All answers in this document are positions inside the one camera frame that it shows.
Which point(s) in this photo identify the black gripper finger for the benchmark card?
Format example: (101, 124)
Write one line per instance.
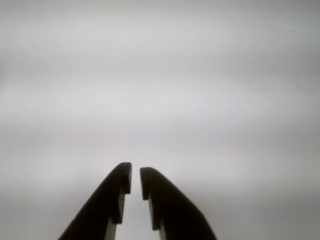
(100, 212)
(175, 215)

